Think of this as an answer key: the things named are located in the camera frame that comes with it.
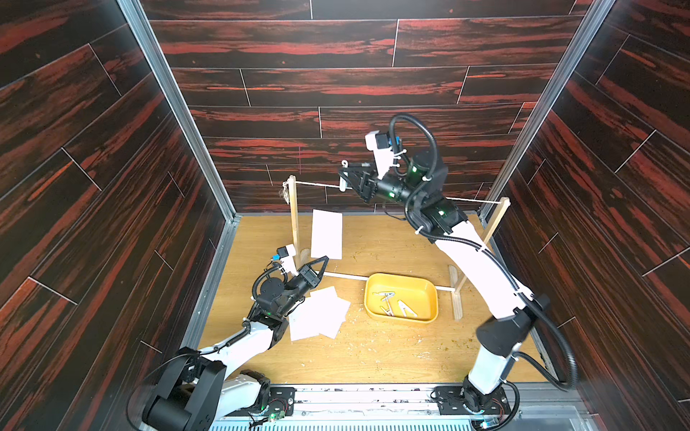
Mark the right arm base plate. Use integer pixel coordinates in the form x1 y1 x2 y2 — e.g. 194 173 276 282
431 385 512 418

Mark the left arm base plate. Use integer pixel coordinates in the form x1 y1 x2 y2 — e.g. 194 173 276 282
232 385 296 420

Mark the green white clothespin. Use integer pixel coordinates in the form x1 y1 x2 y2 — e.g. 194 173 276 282
339 160 349 192

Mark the aluminium corner profile right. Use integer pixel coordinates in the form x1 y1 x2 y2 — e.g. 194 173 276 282
488 0 615 201

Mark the aluminium corner profile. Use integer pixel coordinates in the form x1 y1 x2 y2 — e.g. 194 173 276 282
488 0 615 201
116 0 236 223

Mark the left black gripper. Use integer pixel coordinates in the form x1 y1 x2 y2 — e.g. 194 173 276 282
275 258 326 321

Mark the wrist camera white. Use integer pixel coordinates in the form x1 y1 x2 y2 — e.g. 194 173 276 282
365 130 406 180
271 244 298 276

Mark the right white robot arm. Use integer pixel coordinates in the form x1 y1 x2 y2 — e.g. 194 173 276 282
339 113 578 414

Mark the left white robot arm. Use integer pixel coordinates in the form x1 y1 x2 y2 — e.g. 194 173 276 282
141 256 329 430

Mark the aluminium corner profile left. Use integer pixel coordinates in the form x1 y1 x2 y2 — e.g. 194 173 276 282
116 0 236 223

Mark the wooden string rack frame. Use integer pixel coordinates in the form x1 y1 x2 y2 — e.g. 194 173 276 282
282 174 511 321

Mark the aluminium front rail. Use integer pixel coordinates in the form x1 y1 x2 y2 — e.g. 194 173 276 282
212 383 599 430

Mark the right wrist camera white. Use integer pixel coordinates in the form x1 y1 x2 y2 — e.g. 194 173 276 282
365 130 406 180

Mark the yellow plastic tray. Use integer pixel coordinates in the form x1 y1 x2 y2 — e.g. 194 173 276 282
364 273 438 324

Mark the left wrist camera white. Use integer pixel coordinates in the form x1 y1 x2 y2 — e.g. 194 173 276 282
271 244 298 276

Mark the white string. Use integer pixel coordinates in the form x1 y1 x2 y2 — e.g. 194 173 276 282
293 180 502 206

